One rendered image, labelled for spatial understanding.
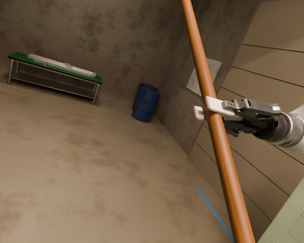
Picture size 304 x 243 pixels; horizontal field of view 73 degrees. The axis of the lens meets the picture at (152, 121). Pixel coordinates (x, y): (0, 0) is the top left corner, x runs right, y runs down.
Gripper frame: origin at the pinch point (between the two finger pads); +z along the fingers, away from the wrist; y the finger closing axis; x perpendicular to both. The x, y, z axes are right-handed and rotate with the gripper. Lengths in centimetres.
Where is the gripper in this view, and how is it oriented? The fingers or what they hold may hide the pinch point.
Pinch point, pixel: (213, 110)
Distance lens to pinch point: 45.3
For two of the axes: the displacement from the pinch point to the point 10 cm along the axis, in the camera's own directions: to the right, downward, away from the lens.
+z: -8.8, -1.8, -4.4
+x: -0.7, -8.7, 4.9
